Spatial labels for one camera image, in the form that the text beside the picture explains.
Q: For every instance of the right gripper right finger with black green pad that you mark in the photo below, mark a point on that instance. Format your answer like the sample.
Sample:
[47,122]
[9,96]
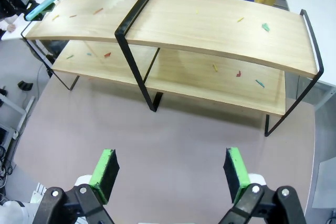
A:
[237,174]

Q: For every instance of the right gripper left finger with black green pad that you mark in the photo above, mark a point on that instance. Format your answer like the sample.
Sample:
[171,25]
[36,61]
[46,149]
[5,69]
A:
[103,174]

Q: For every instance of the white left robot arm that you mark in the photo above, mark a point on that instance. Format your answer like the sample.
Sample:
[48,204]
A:
[13,212]

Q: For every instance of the small white table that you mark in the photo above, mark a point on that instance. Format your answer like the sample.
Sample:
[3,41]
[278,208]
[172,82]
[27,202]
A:
[15,33]

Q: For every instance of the orange paper scrap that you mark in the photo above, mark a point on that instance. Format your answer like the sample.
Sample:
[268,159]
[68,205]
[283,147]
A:
[97,11]

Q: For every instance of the red paper scrap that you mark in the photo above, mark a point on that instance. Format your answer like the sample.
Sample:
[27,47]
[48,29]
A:
[107,54]
[238,73]

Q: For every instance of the black object on floor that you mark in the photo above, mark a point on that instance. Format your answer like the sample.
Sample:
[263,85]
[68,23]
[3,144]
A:
[25,85]

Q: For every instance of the large white table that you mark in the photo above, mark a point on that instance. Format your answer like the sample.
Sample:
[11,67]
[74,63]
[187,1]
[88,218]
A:
[315,3]

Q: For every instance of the white desk frame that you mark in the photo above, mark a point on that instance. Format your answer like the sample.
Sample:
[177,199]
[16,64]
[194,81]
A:
[13,108]

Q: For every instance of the two-tier wooden shelf black frame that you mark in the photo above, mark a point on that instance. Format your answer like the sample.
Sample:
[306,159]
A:
[183,24]

